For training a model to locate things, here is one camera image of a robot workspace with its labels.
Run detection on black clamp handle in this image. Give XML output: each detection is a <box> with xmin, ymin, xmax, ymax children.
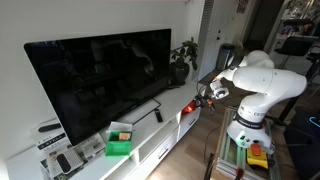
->
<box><xmin>203</xmin><ymin>152</ymin><xmax>216</xmax><ymax>180</ymax></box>

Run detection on spread newspaper pages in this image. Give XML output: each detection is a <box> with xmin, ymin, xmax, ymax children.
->
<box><xmin>39</xmin><ymin>132</ymin><xmax>108</xmax><ymax>174</ymax></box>

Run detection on white printed cardboard box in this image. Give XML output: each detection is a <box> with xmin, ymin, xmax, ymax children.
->
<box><xmin>31</xmin><ymin>118</ymin><xmax>71</xmax><ymax>152</ymax></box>

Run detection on grey trash can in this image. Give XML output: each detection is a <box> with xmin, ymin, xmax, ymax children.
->
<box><xmin>216</xmin><ymin>43</ymin><xmax>236</xmax><ymax>72</ymax></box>

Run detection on slim black remote control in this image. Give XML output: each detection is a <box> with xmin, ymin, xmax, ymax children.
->
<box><xmin>154</xmin><ymin>108</ymin><xmax>164</xmax><ymax>124</ymax></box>

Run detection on large black box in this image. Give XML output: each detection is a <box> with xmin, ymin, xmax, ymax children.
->
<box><xmin>283</xmin><ymin>106</ymin><xmax>320</xmax><ymax>180</ymax></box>

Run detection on black floor cable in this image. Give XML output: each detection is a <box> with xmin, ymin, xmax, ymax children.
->
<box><xmin>203</xmin><ymin>122</ymin><xmax>224</xmax><ymax>163</ymax></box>

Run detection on dark wall picture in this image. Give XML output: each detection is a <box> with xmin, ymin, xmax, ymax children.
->
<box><xmin>236</xmin><ymin>0</ymin><xmax>249</xmax><ymax>14</ymax></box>

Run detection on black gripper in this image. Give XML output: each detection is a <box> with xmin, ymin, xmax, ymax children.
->
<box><xmin>193</xmin><ymin>94</ymin><xmax>216</xmax><ymax>108</ymax></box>

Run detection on white keyboard remote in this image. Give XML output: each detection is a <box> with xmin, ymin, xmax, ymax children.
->
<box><xmin>53</xmin><ymin>148</ymin><xmax>85</xmax><ymax>174</ymax></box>

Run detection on white paper sheet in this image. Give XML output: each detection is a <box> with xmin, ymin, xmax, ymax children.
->
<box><xmin>106</xmin><ymin>121</ymin><xmax>134</xmax><ymax>133</ymax></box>

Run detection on white TV cabinet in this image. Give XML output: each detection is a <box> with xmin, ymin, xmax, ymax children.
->
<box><xmin>4</xmin><ymin>79</ymin><xmax>209</xmax><ymax>180</ymax></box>

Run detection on wide black remote control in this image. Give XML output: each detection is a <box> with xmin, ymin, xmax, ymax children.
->
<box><xmin>56</xmin><ymin>153</ymin><xmax>73</xmax><ymax>174</ymax></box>

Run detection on potted green plant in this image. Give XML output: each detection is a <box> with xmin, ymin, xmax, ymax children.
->
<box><xmin>169</xmin><ymin>36</ymin><xmax>199</xmax><ymax>87</ymax></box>

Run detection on black TV cable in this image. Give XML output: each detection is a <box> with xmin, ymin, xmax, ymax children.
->
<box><xmin>131</xmin><ymin>97</ymin><xmax>162</xmax><ymax>126</ymax></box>

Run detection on black tripod stand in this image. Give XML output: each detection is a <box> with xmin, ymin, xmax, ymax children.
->
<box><xmin>278</xmin><ymin>56</ymin><xmax>320</xmax><ymax>123</ymax></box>

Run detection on yellow emergency stop box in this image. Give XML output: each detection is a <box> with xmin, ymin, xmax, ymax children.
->
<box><xmin>246</xmin><ymin>143</ymin><xmax>269</xmax><ymax>170</ymax></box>

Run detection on green plastic box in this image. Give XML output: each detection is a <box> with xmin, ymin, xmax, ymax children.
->
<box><xmin>105</xmin><ymin>130</ymin><xmax>134</xmax><ymax>158</ymax></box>

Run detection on black flat stand tray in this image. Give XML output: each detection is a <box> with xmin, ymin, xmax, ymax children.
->
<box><xmin>273</xmin><ymin>34</ymin><xmax>314</xmax><ymax>58</ymax></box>

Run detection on black flat screen TV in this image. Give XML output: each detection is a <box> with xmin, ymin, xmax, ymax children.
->
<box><xmin>23</xmin><ymin>28</ymin><xmax>173</xmax><ymax>147</ymax></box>

